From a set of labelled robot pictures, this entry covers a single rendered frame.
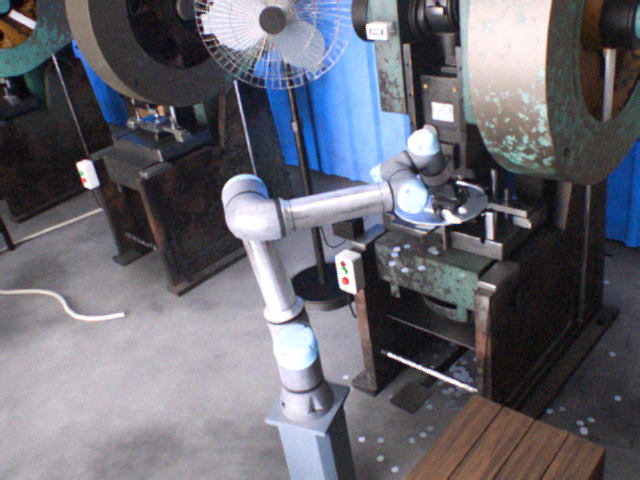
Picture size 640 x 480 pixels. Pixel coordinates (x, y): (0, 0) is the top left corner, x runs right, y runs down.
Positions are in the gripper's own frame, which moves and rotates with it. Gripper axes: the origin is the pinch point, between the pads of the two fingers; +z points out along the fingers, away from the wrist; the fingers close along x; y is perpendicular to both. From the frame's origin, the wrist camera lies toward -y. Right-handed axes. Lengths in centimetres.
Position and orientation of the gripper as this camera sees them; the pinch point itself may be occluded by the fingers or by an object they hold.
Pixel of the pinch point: (450, 219)
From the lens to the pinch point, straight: 197.1
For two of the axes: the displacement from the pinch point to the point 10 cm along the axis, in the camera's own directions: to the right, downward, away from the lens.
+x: 5.1, -7.8, 3.5
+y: 7.6, 2.2, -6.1
